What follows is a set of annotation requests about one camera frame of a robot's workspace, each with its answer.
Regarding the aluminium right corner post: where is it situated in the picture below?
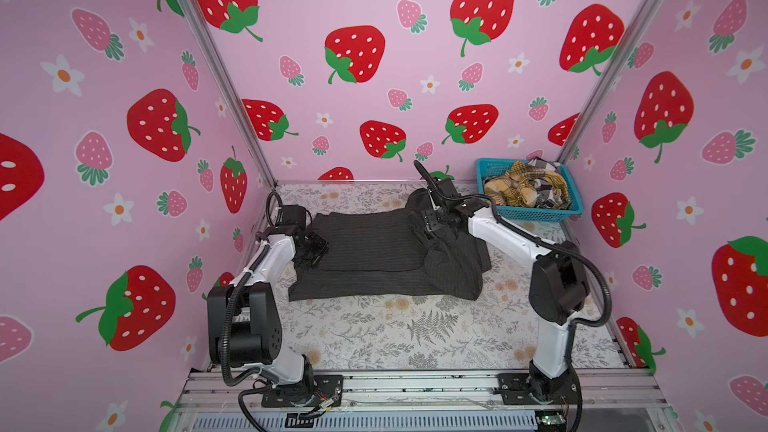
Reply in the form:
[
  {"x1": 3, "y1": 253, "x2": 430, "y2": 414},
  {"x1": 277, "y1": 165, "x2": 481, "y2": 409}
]
[{"x1": 558, "y1": 0, "x2": 665, "y2": 163}]

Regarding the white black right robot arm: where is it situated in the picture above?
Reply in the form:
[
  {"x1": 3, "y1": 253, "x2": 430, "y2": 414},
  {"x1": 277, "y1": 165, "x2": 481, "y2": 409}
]
[{"x1": 424, "y1": 204, "x2": 590, "y2": 404}]

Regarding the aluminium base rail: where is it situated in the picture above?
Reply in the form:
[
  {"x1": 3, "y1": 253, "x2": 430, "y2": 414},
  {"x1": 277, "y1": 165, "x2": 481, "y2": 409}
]
[{"x1": 162, "y1": 369, "x2": 683, "y2": 431}]

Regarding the grey white shirt in basket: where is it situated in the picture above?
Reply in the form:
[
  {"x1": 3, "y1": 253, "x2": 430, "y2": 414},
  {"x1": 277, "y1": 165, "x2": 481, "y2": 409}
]
[{"x1": 527, "y1": 157, "x2": 572, "y2": 210}]

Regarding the yellow plaid shirt in basket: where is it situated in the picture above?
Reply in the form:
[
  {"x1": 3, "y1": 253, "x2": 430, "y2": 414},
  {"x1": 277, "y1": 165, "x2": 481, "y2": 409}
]
[{"x1": 483, "y1": 161, "x2": 541, "y2": 209}]

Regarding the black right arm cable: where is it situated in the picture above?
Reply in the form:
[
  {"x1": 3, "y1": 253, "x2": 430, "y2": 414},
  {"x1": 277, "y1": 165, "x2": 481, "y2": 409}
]
[{"x1": 412, "y1": 159, "x2": 613, "y2": 432}]

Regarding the dark grey pinstriped shirt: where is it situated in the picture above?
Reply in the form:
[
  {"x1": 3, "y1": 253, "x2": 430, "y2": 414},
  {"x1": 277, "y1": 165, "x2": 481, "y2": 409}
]
[{"x1": 289, "y1": 188, "x2": 492, "y2": 301}]

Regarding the aluminium left corner post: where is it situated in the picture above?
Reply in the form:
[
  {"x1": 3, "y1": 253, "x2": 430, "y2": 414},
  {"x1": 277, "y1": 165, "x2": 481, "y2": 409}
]
[{"x1": 177, "y1": 0, "x2": 277, "y2": 190}]

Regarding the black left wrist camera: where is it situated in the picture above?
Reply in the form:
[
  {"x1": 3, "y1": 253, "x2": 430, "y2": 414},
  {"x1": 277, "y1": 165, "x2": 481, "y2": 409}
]
[{"x1": 276, "y1": 204, "x2": 312, "y2": 235}]

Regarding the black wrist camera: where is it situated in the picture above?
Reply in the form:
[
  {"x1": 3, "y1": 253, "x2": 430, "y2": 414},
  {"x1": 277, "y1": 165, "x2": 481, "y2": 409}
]
[
  {"x1": 428, "y1": 181, "x2": 464, "y2": 210},
  {"x1": 276, "y1": 204, "x2": 312, "y2": 235}
]

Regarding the teal plastic basket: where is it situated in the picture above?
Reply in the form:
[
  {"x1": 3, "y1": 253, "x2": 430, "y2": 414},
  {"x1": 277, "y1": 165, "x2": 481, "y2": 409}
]
[{"x1": 476, "y1": 157, "x2": 584, "y2": 223}]

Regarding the aluminium corner post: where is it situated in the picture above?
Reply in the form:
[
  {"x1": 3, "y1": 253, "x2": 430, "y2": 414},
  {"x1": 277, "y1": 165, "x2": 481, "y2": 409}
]
[
  {"x1": 177, "y1": 0, "x2": 277, "y2": 190},
  {"x1": 558, "y1": 0, "x2": 665, "y2": 163}
]

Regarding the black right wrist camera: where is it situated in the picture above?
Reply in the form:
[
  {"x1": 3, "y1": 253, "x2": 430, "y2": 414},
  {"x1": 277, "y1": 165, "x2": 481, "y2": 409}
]
[{"x1": 428, "y1": 181, "x2": 464, "y2": 210}]

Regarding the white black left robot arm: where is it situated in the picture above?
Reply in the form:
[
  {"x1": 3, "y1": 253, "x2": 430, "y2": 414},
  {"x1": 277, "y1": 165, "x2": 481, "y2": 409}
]
[{"x1": 207, "y1": 226, "x2": 328, "y2": 406}]

